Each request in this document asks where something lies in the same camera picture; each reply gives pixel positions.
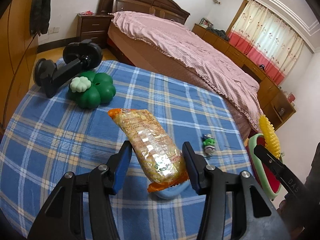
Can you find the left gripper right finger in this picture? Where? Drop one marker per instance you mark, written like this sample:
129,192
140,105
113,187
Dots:
253,214

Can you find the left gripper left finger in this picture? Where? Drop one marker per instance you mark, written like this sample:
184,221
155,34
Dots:
82,201

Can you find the yellow foam fruit net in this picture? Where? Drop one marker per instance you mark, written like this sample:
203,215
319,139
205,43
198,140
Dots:
272,143

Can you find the orange noodle snack packet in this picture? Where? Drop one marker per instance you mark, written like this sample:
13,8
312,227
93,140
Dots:
160,159

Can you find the red bin with green rim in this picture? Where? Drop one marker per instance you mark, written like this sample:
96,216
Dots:
262,173

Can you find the small blue cup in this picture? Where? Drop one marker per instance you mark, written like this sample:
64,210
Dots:
172,192

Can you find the blue plaid table cloth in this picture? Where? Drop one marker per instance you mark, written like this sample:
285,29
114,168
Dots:
46,138

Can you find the small green toy figure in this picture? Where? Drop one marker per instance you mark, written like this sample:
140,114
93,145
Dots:
208,143

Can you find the long wooden low cabinet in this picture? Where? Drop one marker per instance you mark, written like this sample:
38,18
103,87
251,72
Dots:
272,100

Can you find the red cup on cabinet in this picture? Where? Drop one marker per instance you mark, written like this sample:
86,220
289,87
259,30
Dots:
291,98

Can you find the green clover-shaped plastic toy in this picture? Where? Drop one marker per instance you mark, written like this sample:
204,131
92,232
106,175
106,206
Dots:
91,89

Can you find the pink bed cover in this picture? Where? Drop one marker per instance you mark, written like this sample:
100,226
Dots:
172,49

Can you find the black handheld device stand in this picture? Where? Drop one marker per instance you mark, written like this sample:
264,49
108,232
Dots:
77,56

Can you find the cream and red curtain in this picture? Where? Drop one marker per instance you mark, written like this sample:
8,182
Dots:
266,39

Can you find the orange wooden wardrobe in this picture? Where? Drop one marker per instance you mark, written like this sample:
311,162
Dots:
18,54

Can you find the dark clothes pile on cabinet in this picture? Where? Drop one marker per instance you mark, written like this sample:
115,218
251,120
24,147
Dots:
220,33

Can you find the dark wooden nightstand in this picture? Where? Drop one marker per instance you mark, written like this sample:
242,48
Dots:
94,27

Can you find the black jacket hanging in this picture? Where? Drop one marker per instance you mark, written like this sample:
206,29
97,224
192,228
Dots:
39,17

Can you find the dark wooden bed headboard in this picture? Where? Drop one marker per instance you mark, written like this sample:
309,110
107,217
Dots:
167,9

